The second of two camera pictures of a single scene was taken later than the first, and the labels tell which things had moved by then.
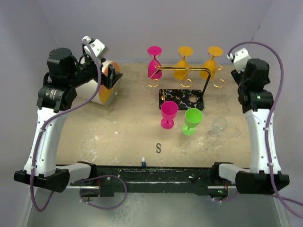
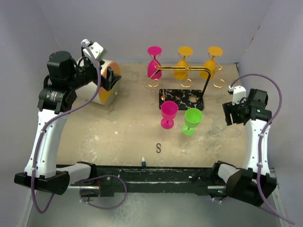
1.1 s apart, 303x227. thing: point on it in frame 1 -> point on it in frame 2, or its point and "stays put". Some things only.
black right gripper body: [239, 78] -> [236, 110]
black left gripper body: [106, 80] stays put
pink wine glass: [154, 71] stays put
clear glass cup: [218, 124] stays put
